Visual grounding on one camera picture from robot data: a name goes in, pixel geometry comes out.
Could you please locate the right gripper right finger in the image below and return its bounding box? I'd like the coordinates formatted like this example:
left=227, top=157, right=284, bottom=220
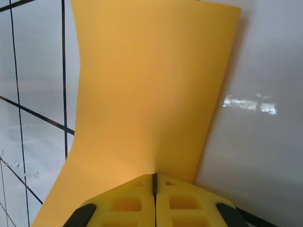
left=155, top=172, right=248, bottom=227

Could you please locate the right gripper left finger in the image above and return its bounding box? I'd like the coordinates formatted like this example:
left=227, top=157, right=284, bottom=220
left=62, top=174, right=156, bottom=227

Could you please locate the orange square paper sheet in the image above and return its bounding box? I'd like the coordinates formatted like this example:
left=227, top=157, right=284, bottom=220
left=29, top=0, right=243, bottom=227

